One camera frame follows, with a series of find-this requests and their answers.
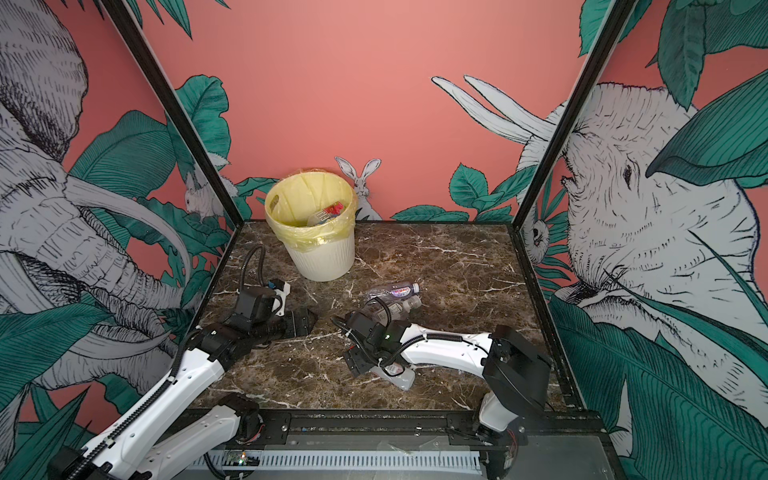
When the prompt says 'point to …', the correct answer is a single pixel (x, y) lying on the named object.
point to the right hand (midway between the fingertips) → (353, 357)
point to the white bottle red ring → (398, 373)
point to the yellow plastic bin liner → (290, 200)
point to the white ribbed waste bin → (332, 263)
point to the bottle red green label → (330, 212)
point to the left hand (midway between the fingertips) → (304, 315)
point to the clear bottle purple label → (394, 291)
